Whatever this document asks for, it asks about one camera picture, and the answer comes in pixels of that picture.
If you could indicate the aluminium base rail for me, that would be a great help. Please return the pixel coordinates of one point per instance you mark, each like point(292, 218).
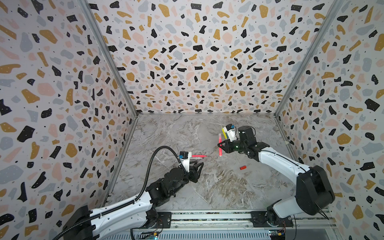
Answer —
point(221, 225)

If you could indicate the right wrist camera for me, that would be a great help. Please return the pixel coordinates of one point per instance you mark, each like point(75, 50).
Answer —
point(231, 132)

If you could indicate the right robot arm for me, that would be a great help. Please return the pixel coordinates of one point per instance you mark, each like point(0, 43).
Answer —
point(313, 188)

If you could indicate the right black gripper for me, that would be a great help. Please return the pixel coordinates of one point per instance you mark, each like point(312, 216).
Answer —
point(229, 145)

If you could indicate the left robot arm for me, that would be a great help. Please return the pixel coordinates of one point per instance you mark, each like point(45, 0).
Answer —
point(136, 212)

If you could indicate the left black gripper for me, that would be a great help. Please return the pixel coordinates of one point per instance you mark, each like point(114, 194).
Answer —
point(194, 175)

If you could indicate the yellow highlighter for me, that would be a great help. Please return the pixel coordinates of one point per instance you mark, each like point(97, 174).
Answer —
point(224, 130)

